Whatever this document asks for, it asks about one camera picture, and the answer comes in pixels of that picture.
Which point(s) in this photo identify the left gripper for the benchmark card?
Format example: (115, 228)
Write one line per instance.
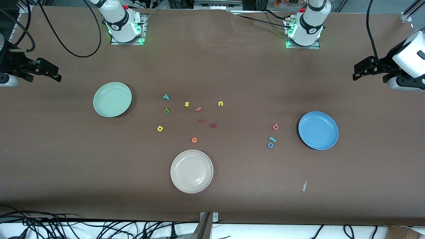
(387, 63)

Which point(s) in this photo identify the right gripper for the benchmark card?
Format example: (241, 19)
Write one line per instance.
(12, 63)

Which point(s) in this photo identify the pale green plate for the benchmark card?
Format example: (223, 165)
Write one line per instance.
(112, 99)

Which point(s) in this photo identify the blue plate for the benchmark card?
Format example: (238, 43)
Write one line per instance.
(318, 130)

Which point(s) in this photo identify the orange flowers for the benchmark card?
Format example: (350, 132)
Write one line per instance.
(282, 3)

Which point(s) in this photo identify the brown table cover sheet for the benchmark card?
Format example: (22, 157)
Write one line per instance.
(232, 66)

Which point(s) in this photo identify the small white paper scrap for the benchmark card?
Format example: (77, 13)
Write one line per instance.
(304, 186)

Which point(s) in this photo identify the grey metal box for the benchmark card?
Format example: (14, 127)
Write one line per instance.
(215, 4)

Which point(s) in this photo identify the cardboard box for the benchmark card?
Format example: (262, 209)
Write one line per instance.
(401, 234)

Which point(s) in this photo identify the cream white plate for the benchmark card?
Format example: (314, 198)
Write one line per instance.
(191, 171)

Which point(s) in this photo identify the black power plug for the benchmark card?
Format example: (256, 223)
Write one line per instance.
(172, 231)

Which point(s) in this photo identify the aluminium frame profile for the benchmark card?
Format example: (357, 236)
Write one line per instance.
(406, 16)
(15, 31)

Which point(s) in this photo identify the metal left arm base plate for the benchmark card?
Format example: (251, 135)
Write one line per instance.
(313, 47)

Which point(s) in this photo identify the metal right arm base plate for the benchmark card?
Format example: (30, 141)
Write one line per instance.
(114, 43)

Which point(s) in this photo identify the metal edge bracket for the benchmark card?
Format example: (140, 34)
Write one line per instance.
(215, 217)

